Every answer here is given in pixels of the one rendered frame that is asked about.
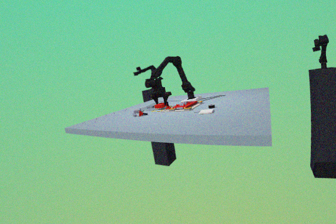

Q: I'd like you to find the white flat rectangular pad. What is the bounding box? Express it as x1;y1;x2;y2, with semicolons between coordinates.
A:
199;109;213;115

